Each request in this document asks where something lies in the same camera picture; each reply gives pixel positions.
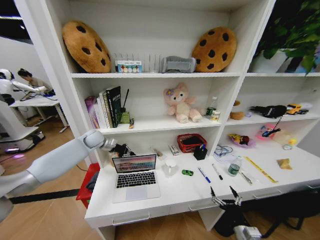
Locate red waste bin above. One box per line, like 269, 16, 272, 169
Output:
75, 162, 101, 210

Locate blue pen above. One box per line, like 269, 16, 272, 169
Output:
197, 167, 212, 184

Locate crumpled brown paper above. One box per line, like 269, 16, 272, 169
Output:
275, 157, 294, 171

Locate black chair base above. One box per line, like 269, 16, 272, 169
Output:
246, 198, 311, 231

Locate white jar yellow label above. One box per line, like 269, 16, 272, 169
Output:
210, 109, 222, 122

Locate silver laptop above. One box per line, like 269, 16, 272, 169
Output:
111, 153, 162, 204

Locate silver pen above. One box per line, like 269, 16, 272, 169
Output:
239, 170, 254, 186

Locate red plastic basket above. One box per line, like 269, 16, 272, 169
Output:
176, 133, 208, 154

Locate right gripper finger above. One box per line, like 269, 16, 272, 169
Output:
229, 185, 243, 207
210, 186, 224, 207

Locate pink plush toy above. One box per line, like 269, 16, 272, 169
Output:
163, 82, 205, 124

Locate clear empty bottle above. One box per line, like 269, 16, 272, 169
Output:
209, 95, 219, 111

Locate small white box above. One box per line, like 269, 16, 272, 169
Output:
167, 143, 181, 157

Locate white shelf desk unit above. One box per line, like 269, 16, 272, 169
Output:
13, 0, 320, 240

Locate black stick diffuser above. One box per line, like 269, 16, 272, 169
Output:
120, 88, 130, 118

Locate small brown cookie pillow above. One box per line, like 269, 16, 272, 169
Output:
191, 26, 238, 74

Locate white book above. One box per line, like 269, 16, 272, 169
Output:
96, 94, 107, 129

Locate black book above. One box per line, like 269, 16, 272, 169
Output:
105, 85, 124, 129

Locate small green box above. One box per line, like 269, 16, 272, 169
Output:
119, 111, 132, 125

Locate black marker pen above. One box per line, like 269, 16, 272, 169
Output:
211, 163, 224, 181

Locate green potted plant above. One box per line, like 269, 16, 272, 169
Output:
250, 0, 320, 76

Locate clear acrylic file rack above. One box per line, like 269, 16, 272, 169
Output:
112, 52, 164, 74

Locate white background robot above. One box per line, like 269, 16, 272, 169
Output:
0, 68, 49, 154

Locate beige spine book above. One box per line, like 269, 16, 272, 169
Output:
99, 90, 112, 129

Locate black pen holder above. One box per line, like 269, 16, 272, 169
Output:
192, 143, 209, 161

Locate large brown cookie pillow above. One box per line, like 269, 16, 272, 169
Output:
61, 20, 112, 74

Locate plush flower bouquet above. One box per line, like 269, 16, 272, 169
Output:
227, 132, 257, 149

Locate purple book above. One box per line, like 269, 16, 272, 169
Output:
84, 95, 100, 130

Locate person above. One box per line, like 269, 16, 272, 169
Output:
17, 67, 55, 97

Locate yellow toy truck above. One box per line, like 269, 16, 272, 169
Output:
285, 103, 310, 116

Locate black plush toy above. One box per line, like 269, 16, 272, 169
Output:
249, 104, 288, 119

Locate yellow ruler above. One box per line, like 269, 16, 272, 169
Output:
243, 155, 279, 184

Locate white background desk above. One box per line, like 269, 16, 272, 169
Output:
9, 95, 70, 134

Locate thin black stick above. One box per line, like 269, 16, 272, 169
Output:
273, 115, 285, 131

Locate card box with coloured circles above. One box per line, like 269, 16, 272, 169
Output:
114, 59, 143, 74

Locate black floor strip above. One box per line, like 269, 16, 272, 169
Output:
8, 188, 81, 205

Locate water bottle green label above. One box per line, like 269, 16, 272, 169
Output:
227, 155, 244, 178

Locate clear bag with blue cable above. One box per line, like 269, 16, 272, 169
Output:
213, 144, 237, 164

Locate pink and blue toy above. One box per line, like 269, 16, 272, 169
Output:
255, 122, 282, 141

